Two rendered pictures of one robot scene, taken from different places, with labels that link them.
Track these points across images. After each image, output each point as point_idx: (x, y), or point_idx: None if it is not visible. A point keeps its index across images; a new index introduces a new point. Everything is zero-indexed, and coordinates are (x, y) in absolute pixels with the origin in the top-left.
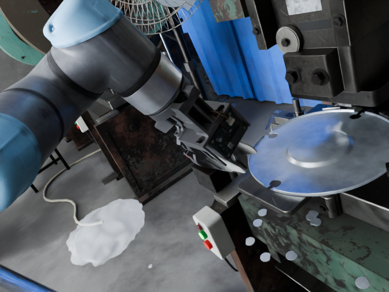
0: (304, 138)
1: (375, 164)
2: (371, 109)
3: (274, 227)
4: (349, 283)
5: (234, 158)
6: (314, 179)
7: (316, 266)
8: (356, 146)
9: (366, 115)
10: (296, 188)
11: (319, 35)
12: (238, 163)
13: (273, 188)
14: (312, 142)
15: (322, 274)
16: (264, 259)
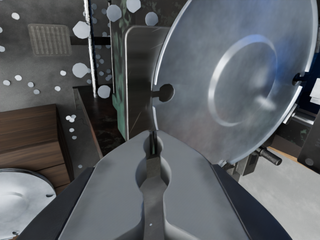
0: (260, 55)
1: (224, 154)
2: (305, 84)
3: (127, 19)
4: (124, 108)
5: (158, 138)
6: (190, 129)
7: (120, 73)
8: (247, 120)
9: (296, 88)
10: (169, 125)
11: None
12: (147, 156)
13: (154, 107)
14: (252, 75)
15: (118, 76)
16: (76, 72)
